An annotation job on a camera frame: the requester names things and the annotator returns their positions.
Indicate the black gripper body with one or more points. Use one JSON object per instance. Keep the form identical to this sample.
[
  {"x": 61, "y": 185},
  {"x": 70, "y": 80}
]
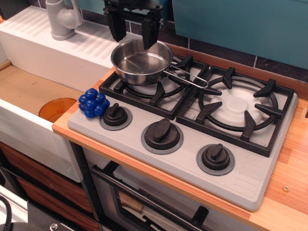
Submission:
[{"x": 133, "y": 10}]

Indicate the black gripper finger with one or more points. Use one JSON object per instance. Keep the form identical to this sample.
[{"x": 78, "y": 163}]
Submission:
[
  {"x": 117, "y": 25},
  {"x": 150, "y": 31}
]

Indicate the stainless steel pan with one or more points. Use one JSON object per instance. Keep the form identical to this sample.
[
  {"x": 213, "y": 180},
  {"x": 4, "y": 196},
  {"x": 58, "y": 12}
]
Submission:
[{"x": 137, "y": 66}]

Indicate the blue toy blueberry cluster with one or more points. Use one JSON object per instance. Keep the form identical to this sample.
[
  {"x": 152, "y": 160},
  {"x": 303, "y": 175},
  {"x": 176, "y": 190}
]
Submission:
[{"x": 92, "y": 103}]

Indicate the black left stove knob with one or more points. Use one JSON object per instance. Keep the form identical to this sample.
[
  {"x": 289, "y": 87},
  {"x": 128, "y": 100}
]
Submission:
[{"x": 115, "y": 118}]

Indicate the black stove knob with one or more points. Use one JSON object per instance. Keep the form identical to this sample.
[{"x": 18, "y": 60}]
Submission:
[
  {"x": 115, "y": 118},
  {"x": 215, "y": 160},
  {"x": 162, "y": 137}
]

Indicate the black middle stove knob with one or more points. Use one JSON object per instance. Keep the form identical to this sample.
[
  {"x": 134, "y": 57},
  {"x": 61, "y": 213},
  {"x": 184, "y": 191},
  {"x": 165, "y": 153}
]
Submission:
[{"x": 162, "y": 137}]

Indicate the grey toy stove top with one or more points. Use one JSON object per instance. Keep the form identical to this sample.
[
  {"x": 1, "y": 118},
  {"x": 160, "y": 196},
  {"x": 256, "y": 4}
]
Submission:
[{"x": 245, "y": 185}]

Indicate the black right stove knob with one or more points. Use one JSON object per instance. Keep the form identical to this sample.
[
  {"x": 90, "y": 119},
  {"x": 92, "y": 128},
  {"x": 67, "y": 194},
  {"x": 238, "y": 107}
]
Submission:
[{"x": 215, "y": 160}]

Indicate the grey toy faucet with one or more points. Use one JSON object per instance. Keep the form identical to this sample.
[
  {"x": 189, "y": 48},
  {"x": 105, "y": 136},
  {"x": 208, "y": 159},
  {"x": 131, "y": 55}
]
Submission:
[{"x": 63, "y": 21}]

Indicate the black left burner grate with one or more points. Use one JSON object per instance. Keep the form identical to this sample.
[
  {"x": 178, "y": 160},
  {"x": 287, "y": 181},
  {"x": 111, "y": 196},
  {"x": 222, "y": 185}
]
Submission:
[{"x": 165, "y": 98}]

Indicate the black burner grate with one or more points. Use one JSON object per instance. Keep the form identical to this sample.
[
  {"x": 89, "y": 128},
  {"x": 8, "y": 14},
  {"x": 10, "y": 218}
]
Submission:
[
  {"x": 252, "y": 114},
  {"x": 165, "y": 98}
]

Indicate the white toy sink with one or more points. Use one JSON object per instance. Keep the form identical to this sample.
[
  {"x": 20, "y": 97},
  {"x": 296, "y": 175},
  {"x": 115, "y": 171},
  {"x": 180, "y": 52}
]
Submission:
[{"x": 36, "y": 69}]

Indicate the black right burner grate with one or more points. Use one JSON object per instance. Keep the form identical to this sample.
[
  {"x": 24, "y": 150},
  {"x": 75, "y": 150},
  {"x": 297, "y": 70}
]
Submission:
[{"x": 252, "y": 114}]

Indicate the wooden drawer fronts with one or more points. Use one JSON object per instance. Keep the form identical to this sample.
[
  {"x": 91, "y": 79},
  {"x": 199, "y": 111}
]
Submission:
[{"x": 46, "y": 188}]

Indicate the oven door with handle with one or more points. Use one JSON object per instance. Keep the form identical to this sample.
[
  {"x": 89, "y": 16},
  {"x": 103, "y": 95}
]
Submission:
[{"x": 141, "y": 204}]

